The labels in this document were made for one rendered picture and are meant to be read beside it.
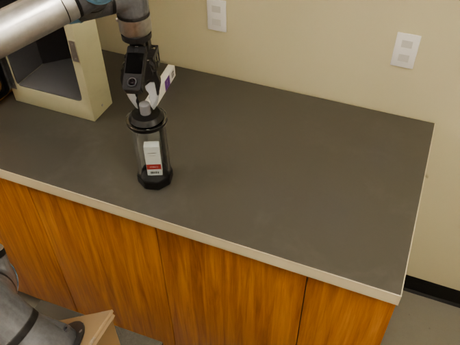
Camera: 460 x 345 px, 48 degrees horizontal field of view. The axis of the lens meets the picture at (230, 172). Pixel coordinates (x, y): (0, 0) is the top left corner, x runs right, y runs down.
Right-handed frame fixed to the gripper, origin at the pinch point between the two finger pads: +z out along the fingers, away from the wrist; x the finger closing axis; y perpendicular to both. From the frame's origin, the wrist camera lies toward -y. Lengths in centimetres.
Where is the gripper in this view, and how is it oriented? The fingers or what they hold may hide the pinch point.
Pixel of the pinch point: (144, 106)
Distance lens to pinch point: 137.0
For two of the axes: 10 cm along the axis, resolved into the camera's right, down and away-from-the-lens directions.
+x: -9.9, -0.7, 0.9
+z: 0.1, 7.2, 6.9
